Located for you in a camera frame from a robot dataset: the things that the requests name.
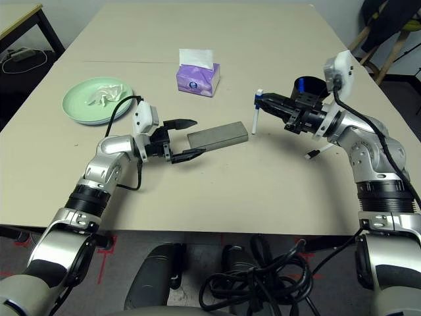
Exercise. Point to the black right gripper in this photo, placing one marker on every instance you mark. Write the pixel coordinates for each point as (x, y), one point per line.
(307, 115)

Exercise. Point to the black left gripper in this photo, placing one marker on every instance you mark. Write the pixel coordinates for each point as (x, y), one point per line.
(159, 143)

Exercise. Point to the white marker blue cap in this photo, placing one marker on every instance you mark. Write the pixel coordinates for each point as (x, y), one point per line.
(255, 121)

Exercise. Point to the grey glasses case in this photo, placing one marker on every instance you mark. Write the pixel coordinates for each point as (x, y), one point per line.
(220, 135)

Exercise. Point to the white marker black cap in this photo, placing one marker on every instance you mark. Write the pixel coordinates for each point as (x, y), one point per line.
(312, 154)

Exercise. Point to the white tissue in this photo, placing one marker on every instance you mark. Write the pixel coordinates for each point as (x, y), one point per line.
(108, 92)

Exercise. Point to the green plastic plate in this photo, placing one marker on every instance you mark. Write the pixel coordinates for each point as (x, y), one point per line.
(79, 98)

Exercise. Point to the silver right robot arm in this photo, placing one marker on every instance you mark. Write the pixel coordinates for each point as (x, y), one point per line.
(361, 131)

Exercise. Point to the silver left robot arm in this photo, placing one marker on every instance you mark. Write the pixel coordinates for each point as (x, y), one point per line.
(112, 145)

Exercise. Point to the black plastic cup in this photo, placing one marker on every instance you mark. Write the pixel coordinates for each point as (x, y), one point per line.
(310, 86)

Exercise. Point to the purple tissue pack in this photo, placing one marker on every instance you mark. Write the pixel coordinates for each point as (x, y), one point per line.
(194, 82)

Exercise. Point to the wooden stool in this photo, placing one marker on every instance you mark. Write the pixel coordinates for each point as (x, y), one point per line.
(389, 62)

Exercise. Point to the black jacket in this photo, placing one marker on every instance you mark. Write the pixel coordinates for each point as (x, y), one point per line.
(385, 23)

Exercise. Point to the yellow green cushion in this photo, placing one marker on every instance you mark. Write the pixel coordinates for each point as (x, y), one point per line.
(412, 25)

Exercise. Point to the black bag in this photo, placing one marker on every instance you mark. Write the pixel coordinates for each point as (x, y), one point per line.
(26, 92)

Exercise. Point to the grey power adapter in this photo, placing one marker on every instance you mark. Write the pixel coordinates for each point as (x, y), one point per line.
(21, 53)

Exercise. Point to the beige side table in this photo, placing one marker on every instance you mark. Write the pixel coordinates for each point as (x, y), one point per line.
(16, 19)

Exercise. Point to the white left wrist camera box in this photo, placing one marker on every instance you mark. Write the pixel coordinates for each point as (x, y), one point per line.
(144, 115)

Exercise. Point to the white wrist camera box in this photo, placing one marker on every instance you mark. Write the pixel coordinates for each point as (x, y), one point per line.
(144, 115)
(342, 69)

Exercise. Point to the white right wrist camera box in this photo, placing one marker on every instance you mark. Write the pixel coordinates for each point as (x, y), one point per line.
(342, 69)

